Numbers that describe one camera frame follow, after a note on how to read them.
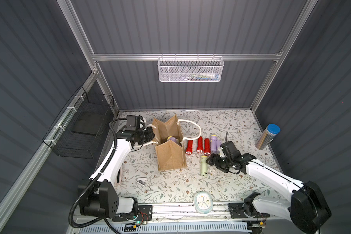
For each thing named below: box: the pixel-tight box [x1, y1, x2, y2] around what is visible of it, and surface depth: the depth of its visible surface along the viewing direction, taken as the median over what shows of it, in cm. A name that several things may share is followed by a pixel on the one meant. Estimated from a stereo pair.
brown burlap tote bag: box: [151, 114, 202, 172], surface depth 88 cm
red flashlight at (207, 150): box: [203, 137, 211, 156], surface depth 98 cm
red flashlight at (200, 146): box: [196, 136, 204, 154], surface depth 98 cm
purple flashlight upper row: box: [210, 134, 217, 153], surface depth 101 cm
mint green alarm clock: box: [193, 191, 214, 215], surface depth 76 cm
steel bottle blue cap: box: [254, 123, 281, 151], surface depth 88 cm
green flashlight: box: [200, 155, 208, 176], surface depth 88 cm
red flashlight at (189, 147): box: [185, 139, 194, 155], surface depth 98 cm
